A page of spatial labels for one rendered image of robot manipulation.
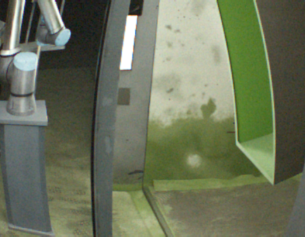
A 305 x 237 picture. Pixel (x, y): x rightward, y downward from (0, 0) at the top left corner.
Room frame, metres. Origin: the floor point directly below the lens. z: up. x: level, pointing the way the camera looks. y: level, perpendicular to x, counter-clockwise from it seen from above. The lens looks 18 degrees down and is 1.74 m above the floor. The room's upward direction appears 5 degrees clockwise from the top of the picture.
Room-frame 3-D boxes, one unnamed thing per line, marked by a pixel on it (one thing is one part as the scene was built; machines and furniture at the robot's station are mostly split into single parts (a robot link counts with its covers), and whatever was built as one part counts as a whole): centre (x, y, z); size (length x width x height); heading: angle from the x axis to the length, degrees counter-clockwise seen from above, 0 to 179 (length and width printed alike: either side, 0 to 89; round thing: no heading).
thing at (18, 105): (3.39, 0.62, 0.69); 0.19 x 0.19 x 0.10
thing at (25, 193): (3.39, 0.62, 0.32); 0.31 x 0.31 x 0.64; 12
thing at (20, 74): (3.40, 0.63, 0.83); 0.17 x 0.15 x 0.18; 47
